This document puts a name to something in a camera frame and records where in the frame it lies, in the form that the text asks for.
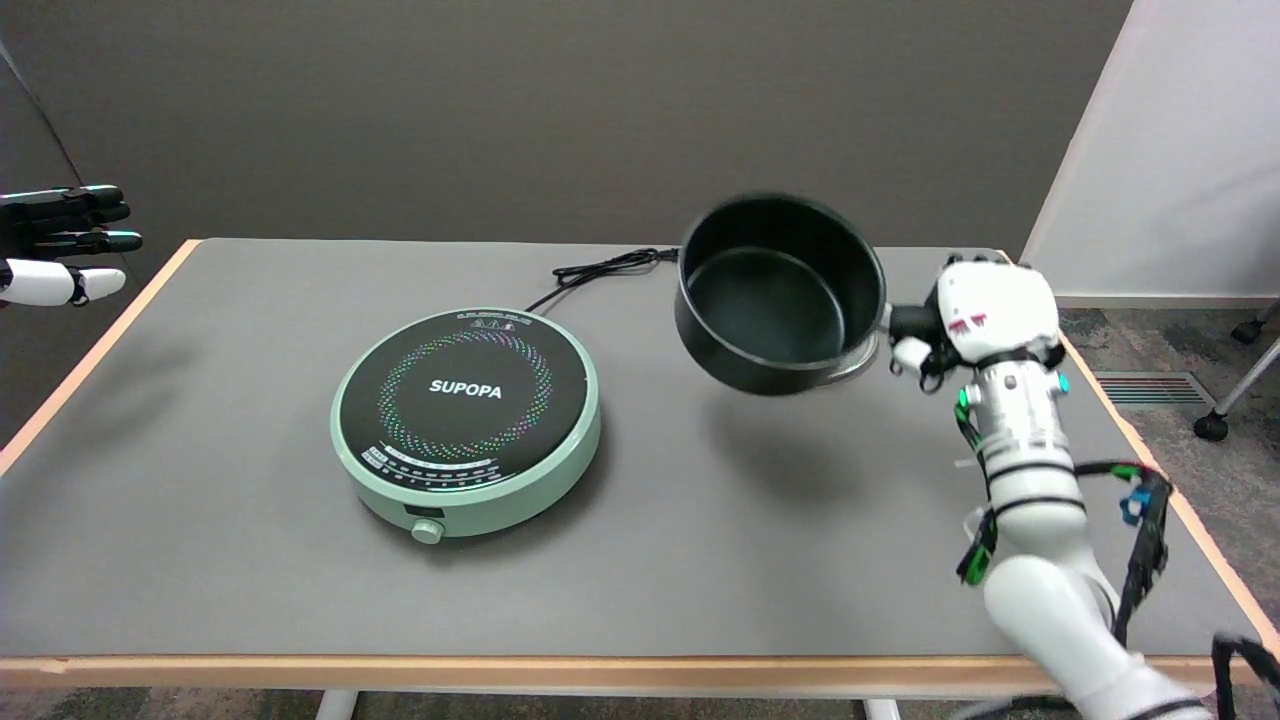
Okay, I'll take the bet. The grey chair leg large caster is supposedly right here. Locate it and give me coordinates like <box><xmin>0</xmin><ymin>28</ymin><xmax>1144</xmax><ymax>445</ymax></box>
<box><xmin>1193</xmin><ymin>340</ymin><xmax>1280</xmax><ymax>443</ymax></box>

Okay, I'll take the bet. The grey table mat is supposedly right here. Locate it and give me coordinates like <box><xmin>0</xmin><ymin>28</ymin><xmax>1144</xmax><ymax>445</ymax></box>
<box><xmin>0</xmin><ymin>238</ymin><xmax>1263</xmax><ymax>658</ymax></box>

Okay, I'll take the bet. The black saucepan with long handle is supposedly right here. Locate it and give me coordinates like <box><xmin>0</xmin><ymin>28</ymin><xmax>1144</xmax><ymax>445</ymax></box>
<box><xmin>674</xmin><ymin>193</ymin><xmax>941</xmax><ymax>396</ymax></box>

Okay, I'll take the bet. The floor vent grille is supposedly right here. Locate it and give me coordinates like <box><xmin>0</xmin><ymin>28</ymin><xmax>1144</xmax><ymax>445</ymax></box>
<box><xmin>1093</xmin><ymin>372</ymin><xmax>1216</xmax><ymax>408</ymax></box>

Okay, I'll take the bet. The green round induction cooker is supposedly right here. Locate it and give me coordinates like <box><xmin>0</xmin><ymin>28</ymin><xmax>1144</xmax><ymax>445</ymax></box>
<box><xmin>330</xmin><ymin>307</ymin><xmax>603</xmax><ymax>546</ymax></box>

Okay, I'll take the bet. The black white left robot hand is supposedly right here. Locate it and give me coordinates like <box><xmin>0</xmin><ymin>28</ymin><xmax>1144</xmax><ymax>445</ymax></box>
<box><xmin>0</xmin><ymin>185</ymin><xmax>143</xmax><ymax>308</ymax></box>

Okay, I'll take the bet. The grey chair leg small caster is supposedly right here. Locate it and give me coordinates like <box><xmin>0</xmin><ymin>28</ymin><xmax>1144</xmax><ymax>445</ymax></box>
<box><xmin>1232</xmin><ymin>300</ymin><xmax>1280</xmax><ymax>346</ymax></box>

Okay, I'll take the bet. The black power cord with plug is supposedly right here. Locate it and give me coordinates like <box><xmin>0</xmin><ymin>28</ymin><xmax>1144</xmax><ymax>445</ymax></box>
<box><xmin>524</xmin><ymin>246</ymin><xmax>683</xmax><ymax>315</ymax></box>

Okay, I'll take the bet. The green black wrist cable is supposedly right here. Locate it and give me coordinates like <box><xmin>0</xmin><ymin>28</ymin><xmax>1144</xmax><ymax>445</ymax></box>
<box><xmin>953</xmin><ymin>390</ymin><xmax>1001</xmax><ymax>588</ymax></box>

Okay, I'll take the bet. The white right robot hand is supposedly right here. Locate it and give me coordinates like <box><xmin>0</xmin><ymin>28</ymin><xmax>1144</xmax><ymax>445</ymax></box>
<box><xmin>888</xmin><ymin>255</ymin><xmax>1066</xmax><ymax>391</ymax></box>

